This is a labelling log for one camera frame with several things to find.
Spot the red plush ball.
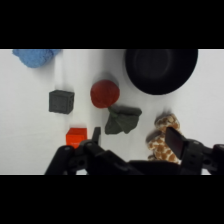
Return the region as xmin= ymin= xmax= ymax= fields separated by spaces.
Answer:
xmin=89 ymin=79 xmax=121 ymax=110

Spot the giraffe plush toy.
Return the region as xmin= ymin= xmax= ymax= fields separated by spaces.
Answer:
xmin=145 ymin=112 xmax=183 ymax=165

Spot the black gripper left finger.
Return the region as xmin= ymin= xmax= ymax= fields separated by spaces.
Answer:
xmin=44 ymin=126 xmax=109 ymax=176

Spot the grey-green crumpled cloth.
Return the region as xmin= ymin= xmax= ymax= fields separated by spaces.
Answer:
xmin=104 ymin=103 xmax=143 ymax=136

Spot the black bowl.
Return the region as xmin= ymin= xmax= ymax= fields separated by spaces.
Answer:
xmin=124 ymin=49 xmax=200 ymax=97

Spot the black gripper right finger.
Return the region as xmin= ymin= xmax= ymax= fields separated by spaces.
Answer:
xmin=165 ymin=126 xmax=224 ymax=176

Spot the dark grey cube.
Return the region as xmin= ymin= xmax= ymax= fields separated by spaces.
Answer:
xmin=48 ymin=89 xmax=76 ymax=115

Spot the red cube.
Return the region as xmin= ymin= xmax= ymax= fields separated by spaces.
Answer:
xmin=65 ymin=126 xmax=90 ymax=149

